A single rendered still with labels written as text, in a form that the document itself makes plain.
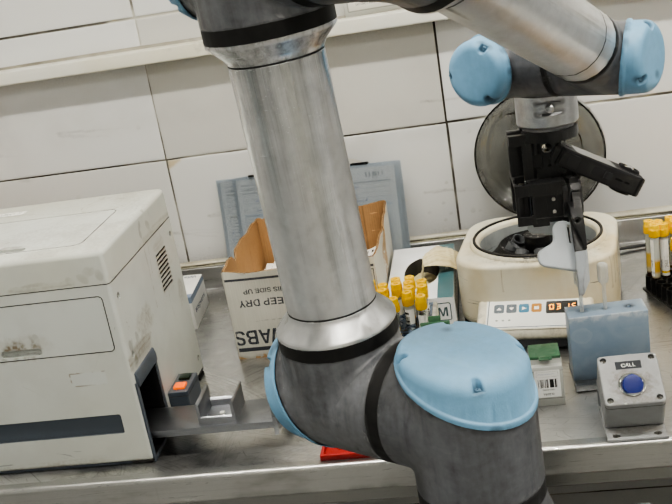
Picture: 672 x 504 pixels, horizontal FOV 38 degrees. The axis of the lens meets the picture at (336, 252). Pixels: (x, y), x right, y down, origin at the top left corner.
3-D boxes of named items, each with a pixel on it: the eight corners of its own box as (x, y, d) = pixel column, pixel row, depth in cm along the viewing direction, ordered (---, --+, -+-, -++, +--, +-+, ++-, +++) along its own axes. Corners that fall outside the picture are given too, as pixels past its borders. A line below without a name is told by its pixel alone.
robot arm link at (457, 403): (504, 530, 81) (483, 383, 77) (375, 492, 90) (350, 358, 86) (571, 458, 90) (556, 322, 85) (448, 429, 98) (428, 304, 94)
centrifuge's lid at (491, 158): (466, 90, 163) (474, 86, 171) (480, 237, 168) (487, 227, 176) (600, 75, 157) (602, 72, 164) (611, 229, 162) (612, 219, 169)
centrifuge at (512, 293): (453, 352, 146) (443, 276, 142) (480, 277, 173) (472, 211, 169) (621, 348, 139) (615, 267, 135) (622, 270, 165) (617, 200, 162)
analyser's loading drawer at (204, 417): (129, 447, 131) (120, 412, 129) (144, 422, 137) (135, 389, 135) (279, 434, 127) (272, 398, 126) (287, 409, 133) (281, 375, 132)
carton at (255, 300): (235, 361, 156) (216, 272, 151) (267, 292, 183) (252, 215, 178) (390, 346, 152) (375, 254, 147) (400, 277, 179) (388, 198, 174)
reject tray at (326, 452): (320, 461, 123) (319, 456, 123) (327, 433, 130) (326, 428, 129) (374, 457, 122) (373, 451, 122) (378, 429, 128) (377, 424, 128)
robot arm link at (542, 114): (571, 81, 123) (581, 93, 115) (574, 117, 124) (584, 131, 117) (510, 89, 124) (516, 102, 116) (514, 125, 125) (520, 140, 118)
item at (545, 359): (534, 407, 127) (529, 360, 125) (531, 390, 132) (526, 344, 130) (565, 404, 127) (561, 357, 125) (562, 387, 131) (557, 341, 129)
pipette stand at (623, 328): (576, 393, 129) (570, 323, 126) (569, 369, 136) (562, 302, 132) (655, 385, 128) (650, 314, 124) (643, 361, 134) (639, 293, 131)
